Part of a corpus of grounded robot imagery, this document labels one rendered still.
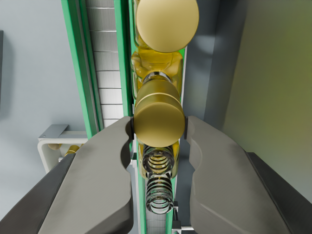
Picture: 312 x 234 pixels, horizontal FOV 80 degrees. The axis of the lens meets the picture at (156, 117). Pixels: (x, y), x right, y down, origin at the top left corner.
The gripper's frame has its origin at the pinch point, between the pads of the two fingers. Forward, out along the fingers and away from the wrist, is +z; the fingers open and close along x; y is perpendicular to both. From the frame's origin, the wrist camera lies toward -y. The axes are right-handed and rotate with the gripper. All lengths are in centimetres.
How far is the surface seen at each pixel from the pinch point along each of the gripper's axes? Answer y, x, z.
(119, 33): -3.9, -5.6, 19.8
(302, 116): 1.5, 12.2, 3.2
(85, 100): 6.7, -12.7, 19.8
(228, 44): -1.0, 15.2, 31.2
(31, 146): 32, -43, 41
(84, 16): -6.2, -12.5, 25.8
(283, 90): 0.4, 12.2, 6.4
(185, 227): 44.8, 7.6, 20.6
